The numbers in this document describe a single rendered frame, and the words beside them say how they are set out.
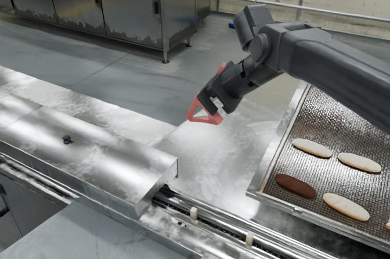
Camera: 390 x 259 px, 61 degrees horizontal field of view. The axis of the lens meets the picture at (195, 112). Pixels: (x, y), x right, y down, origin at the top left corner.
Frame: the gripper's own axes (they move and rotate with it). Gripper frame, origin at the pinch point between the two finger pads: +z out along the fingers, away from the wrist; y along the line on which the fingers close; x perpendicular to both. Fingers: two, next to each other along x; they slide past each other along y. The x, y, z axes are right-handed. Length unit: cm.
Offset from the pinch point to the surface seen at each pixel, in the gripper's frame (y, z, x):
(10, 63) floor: -133, 285, -110
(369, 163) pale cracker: -19.0, -12.1, 39.5
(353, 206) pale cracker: -5.5, -9.5, 39.3
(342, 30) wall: -357, 76, 100
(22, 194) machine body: 15, 68, -9
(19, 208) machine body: 15, 80, -6
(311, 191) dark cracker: -6.0, -2.8, 33.1
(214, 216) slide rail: 6.5, 14.2, 23.3
